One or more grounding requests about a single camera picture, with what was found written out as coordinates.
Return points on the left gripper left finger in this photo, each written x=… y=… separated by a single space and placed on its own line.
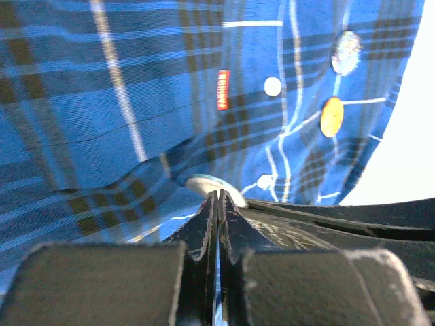
x=169 y=283

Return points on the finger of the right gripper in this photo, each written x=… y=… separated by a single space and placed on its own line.
x=404 y=228

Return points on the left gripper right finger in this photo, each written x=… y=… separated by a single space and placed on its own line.
x=274 y=276

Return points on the blue plaid shirt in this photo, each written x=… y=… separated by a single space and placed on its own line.
x=108 y=107

